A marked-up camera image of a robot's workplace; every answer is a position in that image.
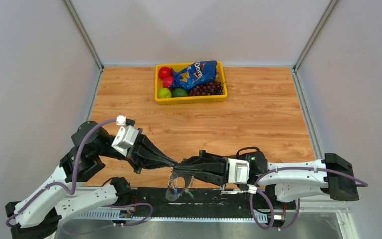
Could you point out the blue Doritos chip bag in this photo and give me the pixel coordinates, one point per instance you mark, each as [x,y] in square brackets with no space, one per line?
[195,74]

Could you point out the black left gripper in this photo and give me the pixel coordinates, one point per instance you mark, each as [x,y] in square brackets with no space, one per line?
[146,147]

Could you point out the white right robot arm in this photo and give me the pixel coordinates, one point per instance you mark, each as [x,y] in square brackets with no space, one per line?
[332,175]

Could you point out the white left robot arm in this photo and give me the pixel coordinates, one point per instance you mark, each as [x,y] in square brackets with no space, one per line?
[46,209]

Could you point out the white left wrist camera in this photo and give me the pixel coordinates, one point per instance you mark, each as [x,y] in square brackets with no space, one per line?
[126,136]

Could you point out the light green apple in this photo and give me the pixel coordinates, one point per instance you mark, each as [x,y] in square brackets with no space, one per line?
[164,93]

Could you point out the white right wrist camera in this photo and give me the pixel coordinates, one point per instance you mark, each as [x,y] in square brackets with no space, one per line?
[238,173]

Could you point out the yellow plastic bin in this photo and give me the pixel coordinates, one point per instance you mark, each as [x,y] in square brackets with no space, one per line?
[189,99]

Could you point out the silver metal key holder plate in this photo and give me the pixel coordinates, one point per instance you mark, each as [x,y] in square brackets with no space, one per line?
[174,191]

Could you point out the dark green lime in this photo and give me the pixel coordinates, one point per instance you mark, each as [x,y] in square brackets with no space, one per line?
[179,92]

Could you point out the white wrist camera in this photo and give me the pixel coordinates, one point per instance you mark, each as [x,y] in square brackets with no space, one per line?
[126,136]
[238,173]

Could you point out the slotted aluminium cable duct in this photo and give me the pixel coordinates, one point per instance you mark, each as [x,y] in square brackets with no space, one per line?
[114,214]

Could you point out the purple grape bunch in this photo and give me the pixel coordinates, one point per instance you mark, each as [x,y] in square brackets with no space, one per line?
[211,88]

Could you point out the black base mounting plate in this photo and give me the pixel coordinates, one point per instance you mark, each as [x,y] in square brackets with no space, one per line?
[207,203]

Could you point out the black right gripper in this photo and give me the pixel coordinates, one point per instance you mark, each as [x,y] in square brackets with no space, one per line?
[206,162]

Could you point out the pink red apple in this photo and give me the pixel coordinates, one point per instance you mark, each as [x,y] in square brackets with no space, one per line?
[167,82]

